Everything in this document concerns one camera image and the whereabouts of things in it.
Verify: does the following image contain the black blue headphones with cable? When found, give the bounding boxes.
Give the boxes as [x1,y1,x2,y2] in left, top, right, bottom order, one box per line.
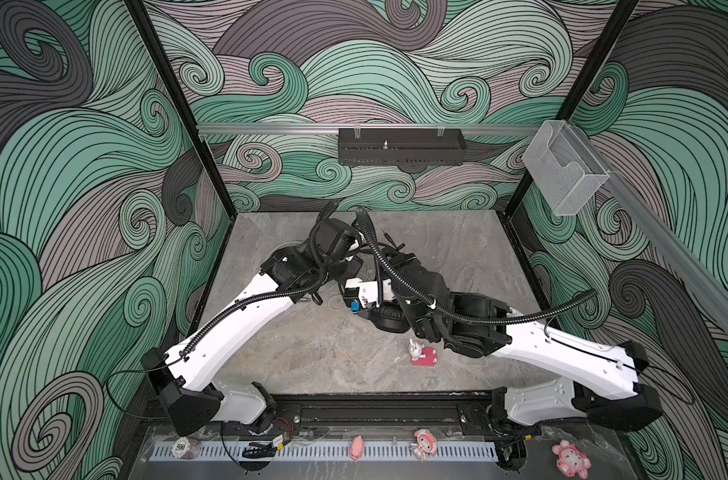
[363,239,425,336]

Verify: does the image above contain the mint green headphones with cable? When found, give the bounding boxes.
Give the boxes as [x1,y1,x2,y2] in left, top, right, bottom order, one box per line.
[260,240,364,311]

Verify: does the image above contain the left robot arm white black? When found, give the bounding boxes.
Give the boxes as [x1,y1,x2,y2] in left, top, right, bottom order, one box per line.
[141,201,361,436]

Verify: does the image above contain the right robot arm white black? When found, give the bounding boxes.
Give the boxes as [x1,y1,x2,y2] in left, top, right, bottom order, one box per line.
[342,207,663,432]

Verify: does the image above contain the pink toy on table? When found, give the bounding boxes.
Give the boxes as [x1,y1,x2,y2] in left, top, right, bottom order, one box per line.
[394,339,438,367]

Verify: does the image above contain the pink white doll toy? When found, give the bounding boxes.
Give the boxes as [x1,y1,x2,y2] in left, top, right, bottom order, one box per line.
[412,428,438,461]

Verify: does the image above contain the small pink figure toy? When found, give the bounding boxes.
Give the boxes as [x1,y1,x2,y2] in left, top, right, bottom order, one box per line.
[349,435,365,461]

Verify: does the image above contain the pink pig plush toy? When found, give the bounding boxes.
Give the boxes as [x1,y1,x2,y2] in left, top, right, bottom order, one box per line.
[551,440,591,479]

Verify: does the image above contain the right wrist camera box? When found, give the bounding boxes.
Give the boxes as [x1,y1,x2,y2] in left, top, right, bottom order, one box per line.
[342,278,395,313]

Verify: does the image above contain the black perforated wall tray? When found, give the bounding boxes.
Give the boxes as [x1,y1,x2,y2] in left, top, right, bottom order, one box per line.
[337,129,468,173]

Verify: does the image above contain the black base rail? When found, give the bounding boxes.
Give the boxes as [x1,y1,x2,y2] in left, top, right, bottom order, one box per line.
[273,390,507,431]

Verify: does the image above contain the aluminium wall rail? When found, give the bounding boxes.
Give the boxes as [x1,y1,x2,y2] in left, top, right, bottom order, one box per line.
[196,122,540,137]

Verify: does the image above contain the clear plastic wall bin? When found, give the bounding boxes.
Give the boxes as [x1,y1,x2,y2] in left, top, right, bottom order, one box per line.
[522,120,609,217]

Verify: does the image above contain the white slotted cable duct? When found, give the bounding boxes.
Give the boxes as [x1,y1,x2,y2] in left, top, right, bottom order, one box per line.
[148,440,498,463]

